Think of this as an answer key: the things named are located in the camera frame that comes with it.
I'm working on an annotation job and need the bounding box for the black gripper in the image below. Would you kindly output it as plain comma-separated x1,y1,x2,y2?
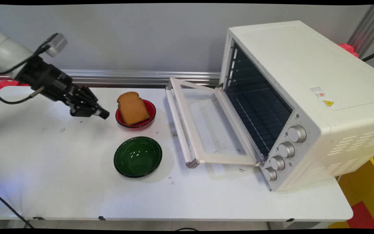
15,56,110,120

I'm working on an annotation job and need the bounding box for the brown toast slice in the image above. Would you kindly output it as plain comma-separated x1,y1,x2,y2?
117,91,151,126

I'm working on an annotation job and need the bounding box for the red bowl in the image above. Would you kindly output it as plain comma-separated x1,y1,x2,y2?
115,99,156,129

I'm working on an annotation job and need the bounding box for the green bowl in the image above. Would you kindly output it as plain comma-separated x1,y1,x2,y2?
114,136,163,178

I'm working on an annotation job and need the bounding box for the silver oven knob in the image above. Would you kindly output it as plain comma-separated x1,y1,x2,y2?
269,155,286,171
287,125,307,143
263,167,278,182
278,141,295,159

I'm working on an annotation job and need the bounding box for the white toaster oven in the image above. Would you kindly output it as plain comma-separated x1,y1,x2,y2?
219,20,374,192

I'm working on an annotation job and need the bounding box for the yellow foam floor mat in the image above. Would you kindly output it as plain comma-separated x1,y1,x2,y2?
328,149,374,228

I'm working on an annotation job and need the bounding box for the slanted aluminium profile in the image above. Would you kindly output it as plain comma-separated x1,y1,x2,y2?
348,5,374,59

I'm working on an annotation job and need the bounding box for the red foam floor mat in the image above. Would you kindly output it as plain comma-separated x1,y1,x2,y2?
347,201,374,229

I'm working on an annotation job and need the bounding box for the horizontal aluminium rail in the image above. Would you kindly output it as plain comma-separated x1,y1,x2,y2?
0,69,221,87

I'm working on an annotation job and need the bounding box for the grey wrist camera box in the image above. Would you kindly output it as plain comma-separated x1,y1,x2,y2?
46,32,68,58

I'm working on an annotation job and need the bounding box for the black camera cable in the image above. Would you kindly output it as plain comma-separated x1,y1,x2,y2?
0,32,59,75

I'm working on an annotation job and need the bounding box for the black cable with silver plug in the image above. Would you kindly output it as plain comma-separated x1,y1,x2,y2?
0,81,45,105

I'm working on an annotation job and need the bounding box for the red plastic bracket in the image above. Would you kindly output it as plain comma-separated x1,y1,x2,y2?
338,43,360,58
0,73,30,97

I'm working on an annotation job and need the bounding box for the thin black cable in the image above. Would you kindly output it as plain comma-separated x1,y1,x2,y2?
0,188,35,229

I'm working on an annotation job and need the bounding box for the wire oven rack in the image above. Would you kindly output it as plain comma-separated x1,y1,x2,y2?
230,81,293,157

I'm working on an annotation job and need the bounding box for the thick black cable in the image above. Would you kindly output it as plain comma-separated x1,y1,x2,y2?
361,48,374,62

